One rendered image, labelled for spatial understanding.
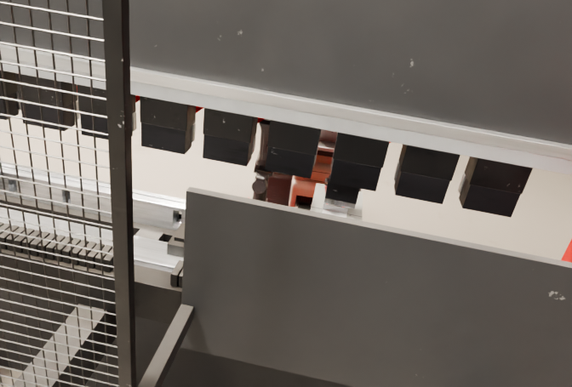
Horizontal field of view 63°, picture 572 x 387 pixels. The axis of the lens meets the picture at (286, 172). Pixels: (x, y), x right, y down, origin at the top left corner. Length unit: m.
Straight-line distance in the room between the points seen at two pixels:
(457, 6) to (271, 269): 0.68
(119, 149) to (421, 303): 0.68
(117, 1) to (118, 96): 0.12
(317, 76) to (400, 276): 0.49
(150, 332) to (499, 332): 1.30
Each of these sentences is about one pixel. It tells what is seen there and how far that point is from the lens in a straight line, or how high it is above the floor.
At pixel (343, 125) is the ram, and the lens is 1.34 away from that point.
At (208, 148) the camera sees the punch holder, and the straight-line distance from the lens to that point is 1.45.
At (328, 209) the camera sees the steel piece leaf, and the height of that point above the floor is 1.00.
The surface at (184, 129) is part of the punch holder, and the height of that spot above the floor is 1.26.
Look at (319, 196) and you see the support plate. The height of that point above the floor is 1.00.
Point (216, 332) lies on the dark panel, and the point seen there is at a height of 0.98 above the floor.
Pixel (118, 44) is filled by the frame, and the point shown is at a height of 1.68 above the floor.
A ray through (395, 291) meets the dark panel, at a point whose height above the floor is 1.20.
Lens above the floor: 1.82
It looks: 27 degrees down
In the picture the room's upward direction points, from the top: 8 degrees clockwise
